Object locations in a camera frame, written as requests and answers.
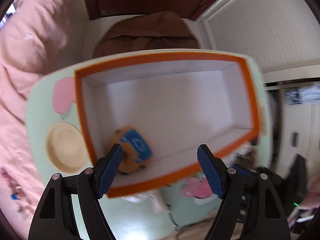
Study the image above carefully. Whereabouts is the brown bear plush blue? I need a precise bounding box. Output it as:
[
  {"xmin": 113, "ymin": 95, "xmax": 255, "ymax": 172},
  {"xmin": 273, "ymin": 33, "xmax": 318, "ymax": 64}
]
[{"xmin": 108, "ymin": 126, "xmax": 153, "ymax": 175}]

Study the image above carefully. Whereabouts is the crumpled white tissue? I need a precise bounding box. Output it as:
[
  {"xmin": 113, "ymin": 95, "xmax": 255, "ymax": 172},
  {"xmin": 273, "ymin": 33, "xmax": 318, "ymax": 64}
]
[{"xmin": 122, "ymin": 189, "xmax": 171, "ymax": 214}]

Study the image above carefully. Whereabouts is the white louvered closet door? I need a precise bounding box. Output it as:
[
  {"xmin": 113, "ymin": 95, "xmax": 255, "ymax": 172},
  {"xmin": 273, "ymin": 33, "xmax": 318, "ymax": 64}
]
[{"xmin": 199, "ymin": 0, "xmax": 319, "ymax": 83}]

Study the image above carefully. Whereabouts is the pink bed quilt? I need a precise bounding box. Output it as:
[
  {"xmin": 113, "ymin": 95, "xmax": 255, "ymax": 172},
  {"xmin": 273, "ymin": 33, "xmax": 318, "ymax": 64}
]
[{"xmin": 1, "ymin": 0, "xmax": 69, "ymax": 239}]

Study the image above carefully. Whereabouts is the orange cardboard box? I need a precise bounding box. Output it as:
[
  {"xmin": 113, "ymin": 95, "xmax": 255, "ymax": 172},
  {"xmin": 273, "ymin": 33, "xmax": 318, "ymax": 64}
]
[{"xmin": 74, "ymin": 49, "xmax": 260, "ymax": 198}]

